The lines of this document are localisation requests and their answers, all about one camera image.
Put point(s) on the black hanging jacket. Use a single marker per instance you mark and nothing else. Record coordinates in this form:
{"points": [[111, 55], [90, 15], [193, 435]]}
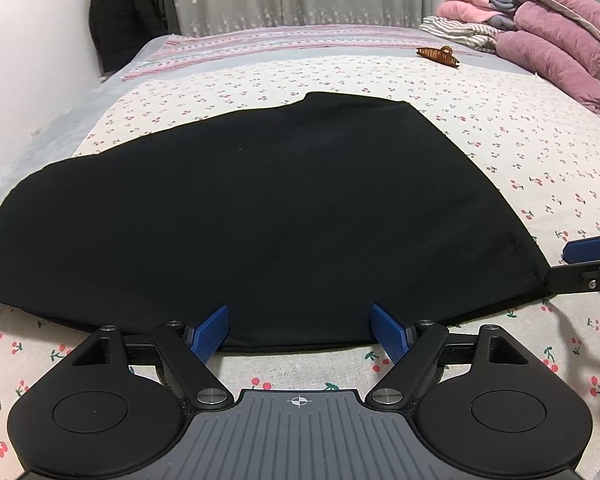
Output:
{"points": [[120, 25]]}

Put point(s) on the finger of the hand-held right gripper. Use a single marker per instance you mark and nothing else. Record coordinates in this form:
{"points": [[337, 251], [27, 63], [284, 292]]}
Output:
{"points": [[590, 250], [575, 279]]}

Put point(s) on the pink striped blanket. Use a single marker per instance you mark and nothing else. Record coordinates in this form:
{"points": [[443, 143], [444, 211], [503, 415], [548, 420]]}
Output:
{"points": [[255, 42]]}

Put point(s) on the brown hair claw clip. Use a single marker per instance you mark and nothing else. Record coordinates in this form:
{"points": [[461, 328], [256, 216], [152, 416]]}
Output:
{"points": [[435, 54]]}

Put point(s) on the striped folded garment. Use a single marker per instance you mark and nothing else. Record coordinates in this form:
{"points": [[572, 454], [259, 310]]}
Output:
{"points": [[455, 30]]}

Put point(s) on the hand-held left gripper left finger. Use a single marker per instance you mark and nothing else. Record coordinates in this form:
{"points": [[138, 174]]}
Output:
{"points": [[210, 332]]}

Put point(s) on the black pants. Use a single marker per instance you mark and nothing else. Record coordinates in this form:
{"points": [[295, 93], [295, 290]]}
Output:
{"points": [[280, 210]]}

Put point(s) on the folded grey-blue garment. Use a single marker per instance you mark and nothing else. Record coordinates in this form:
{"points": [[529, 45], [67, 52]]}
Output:
{"points": [[505, 5]]}

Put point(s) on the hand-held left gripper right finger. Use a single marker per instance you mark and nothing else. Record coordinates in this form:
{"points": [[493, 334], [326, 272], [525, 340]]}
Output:
{"points": [[387, 332]]}

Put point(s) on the pink velvet quilt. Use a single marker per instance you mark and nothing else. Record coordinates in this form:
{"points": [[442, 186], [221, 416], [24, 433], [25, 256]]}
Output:
{"points": [[555, 50]]}

